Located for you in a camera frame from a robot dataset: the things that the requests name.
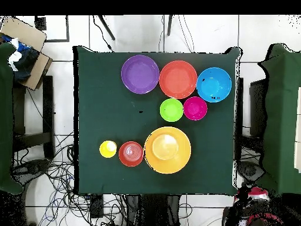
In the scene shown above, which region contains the large orange bowl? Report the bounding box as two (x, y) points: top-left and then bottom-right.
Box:
(143, 126), (192, 175)

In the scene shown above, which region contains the small green bowl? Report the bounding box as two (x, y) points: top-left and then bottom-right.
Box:
(159, 98), (185, 122)

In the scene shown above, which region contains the small red bowl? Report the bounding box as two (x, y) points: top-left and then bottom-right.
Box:
(118, 141), (145, 168)

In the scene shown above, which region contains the pink bowl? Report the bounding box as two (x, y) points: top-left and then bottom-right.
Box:
(183, 96), (208, 121)

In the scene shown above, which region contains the dark green table cloth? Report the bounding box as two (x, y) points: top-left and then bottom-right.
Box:
(72, 45), (242, 197)

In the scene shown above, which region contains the yellow cup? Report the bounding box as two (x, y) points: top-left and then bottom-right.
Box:
(99, 140), (118, 159)

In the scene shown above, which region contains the purple bowl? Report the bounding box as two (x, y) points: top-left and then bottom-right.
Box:
(121, 54), (160, 95)

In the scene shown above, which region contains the large red bowl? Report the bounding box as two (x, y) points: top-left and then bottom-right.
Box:
(159, 60), (198, 100)

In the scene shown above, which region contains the blue bowl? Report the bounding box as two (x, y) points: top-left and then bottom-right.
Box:
(196, 67), (233, 104)

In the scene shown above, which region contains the black power box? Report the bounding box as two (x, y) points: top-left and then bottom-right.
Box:
(90, 194), (105, 219)

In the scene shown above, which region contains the black tripod leg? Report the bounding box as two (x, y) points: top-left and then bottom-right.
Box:
(97, 15), (116, 41)
(166, 15), (173, 36)

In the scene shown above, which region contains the green cloth covered table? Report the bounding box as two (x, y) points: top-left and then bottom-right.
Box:
(257, 43), (301, 196)
(0, 43), (24, 195)

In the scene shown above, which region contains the blue cloth bag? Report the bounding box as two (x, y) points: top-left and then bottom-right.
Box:
(1, 35), (40, 82)

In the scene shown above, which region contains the white board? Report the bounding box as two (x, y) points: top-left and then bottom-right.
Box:
(293, 87), (301, 174)

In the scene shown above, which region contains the brown cardboard box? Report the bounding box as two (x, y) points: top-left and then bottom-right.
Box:
(0, 17), (53, 91)

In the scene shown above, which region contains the tangle of floor cables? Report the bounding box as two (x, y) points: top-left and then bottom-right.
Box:
(12, 131), (128, 226)

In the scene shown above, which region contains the black stool frame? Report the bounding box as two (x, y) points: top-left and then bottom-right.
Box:
(12, 75), (55, 158)

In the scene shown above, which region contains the black cable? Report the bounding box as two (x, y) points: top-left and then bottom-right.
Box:
(92, 15), (114, 52)

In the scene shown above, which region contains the black floor frame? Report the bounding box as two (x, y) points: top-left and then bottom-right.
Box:
(34, 15), (71, 44)

